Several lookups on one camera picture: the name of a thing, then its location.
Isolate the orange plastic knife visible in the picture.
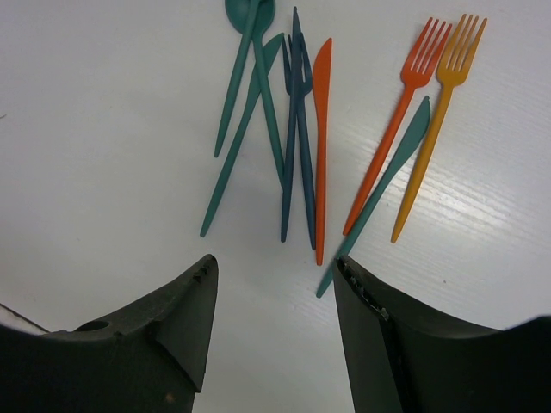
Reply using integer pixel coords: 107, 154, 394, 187
313, 38, 332, 266

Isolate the yellow plastic fork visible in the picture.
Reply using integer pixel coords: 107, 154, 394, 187
391, 14, 487, 243

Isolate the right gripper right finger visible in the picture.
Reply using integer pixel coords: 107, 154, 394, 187
333, 256, 550, 412

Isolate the orange plastic fork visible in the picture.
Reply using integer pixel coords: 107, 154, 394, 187
343, 18, 453, 236

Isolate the dark blue plastic fork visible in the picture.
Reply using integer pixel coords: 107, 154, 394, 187
281, 34, 300, 242

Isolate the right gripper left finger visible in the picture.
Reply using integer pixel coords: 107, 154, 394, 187
1, 255, 219, 412

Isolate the teal plastic knife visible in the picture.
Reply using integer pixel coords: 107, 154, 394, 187
200, 33, 284, 237
315, 96, 431, 299

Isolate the teal plastic spoon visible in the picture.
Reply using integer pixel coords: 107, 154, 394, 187
225, 0, 284, 184

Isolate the teal plastic fork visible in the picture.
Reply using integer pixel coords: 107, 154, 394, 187
214, 1, 261, 157

